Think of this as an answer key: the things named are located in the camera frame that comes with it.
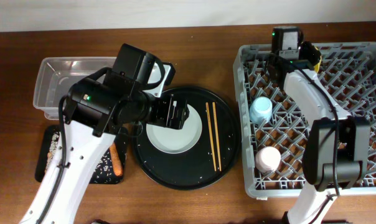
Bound yellow bowl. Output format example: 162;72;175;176
313;47;322;73

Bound blue plastic cup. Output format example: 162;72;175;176
249;96;273;125

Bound orange carrot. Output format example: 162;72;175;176
109;143;123;177

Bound wooden chopstick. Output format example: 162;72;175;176
205;102;217;172
212;102;222;172

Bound grey plate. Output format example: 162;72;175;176
146;105;202;154

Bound pink plastic cup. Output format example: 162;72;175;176
255;146;281;173

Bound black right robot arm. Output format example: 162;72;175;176
266;54;370;223

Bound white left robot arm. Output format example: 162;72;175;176
21;65;189;223

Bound grey dishwasher rack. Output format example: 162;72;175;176
233;42;376;199

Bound clear plastic bin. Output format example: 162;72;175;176
33;57;116;120

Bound rice and food scraps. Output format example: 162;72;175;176
44;131;60;172

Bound black rectangular tray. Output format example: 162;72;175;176
35;125;129;184

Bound round black tray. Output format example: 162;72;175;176
131;86;242;190

